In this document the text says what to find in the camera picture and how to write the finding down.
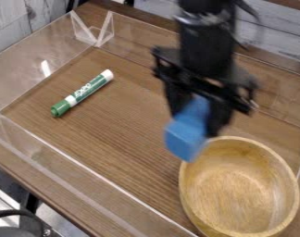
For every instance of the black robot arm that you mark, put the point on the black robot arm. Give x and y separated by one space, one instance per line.
216 6

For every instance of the clear acrylic tray walls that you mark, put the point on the clear acrylic tray walls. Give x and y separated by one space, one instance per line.
95 163

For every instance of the blue foam block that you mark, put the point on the blue foam block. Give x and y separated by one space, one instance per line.
186 130

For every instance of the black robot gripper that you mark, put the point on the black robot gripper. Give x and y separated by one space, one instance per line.
198 68

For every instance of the brown wooden bowl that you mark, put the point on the brown wooden bowl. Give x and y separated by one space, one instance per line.
238 190

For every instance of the black metal table frame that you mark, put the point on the black metal table frame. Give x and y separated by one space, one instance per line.
31 225

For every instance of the green Expo marker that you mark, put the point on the green Expo marker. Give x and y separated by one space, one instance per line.
71 100

